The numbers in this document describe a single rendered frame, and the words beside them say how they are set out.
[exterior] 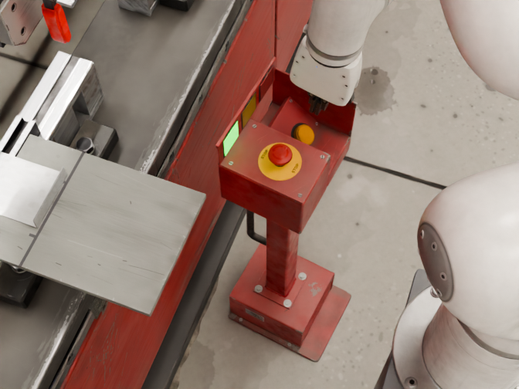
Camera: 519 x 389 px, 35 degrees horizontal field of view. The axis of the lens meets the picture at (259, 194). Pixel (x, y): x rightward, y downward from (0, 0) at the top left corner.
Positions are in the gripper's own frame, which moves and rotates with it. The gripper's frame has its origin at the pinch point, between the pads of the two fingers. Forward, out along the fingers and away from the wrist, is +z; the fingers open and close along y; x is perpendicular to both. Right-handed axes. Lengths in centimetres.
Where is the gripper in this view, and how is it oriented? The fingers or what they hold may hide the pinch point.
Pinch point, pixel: (319, 100)
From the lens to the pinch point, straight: 136.6
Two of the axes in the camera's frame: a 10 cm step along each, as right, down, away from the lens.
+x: 4.7, -7.8, 4.1
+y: 8.8, 4.6, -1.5
